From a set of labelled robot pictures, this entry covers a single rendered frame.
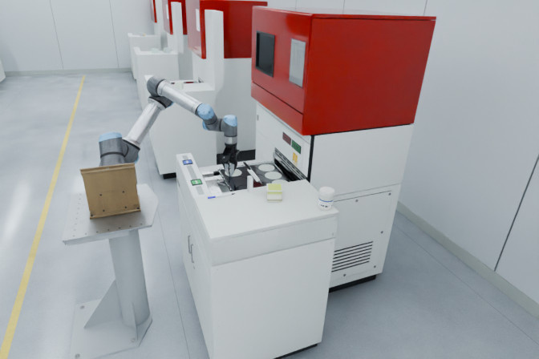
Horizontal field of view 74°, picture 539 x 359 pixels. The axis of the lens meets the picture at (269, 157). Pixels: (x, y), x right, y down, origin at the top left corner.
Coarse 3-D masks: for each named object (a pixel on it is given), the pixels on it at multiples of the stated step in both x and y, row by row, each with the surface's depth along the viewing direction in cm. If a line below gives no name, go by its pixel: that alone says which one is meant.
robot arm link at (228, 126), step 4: (228, 116) 197; (232, 116) 197; (224, 120) 196; (228, 120) 194; (232, 120) 194; (236, 120) 196; (224, 124) 196; (228, 124) 195; (232, 124) 195; (236, 124) 197; (224, 128) 196; (228, 128) 196; (232, 128) 196; (236, 128) 198; (224, 132) 199; (228, 132) 197; (232, 132) 197; (236, 132) 199; (228, 136) 198; (232, 136) 198
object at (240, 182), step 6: (240, 168) 221; (246, 168) 221; (252, 168) 221; (258, 168) 222; (276, 168) 223; (246, 174) 214; (258, 174) 215; (264, 174) 215; (282, 174) 216; (228, 180) 206; (234, 180) 206; (240, 180) 207; (246, 180) 207; (264, 180) 208; (270, 180) 208; (288, 180) 209; (234, 186) 200; (240, 186) 201; (246, 186) 201; (258, 186) 201
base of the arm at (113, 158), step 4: (108, 152) 181; (112, 152) 182; (116, 152) 183; (120, 152) 185; (100, 156) 183; (104, 156) 181; (108, 156) 180; (112, 156) 181; (116, 156) 182; (120, 156) 184; (100, 160) 182; (104, 160) 179; (108, 160) 179; (112, 160) 179; (116, 160) 180; (120, 160) 182; (124, 160) 185; (100, 164) 180; (104, 164) 177; (108, 164) 177; (112, 164) 177
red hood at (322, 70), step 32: (256, 32) 226; (288, 32) 185; (320, 32) 166; (352, 32) 172; (384, 32) 179; (416, 32) 186; (256, 64) 233; (288, 64) 189; (320, 64) 172; (352, 64) 179; (384, 64) 187; (416, 64) 195; (256, 96) 242; (288, 96) 194; (320, 96) 180; (352, 96) 187; (384, 96) 195; (416, 96) 204; (320, 128) 188; (352, 128) 196
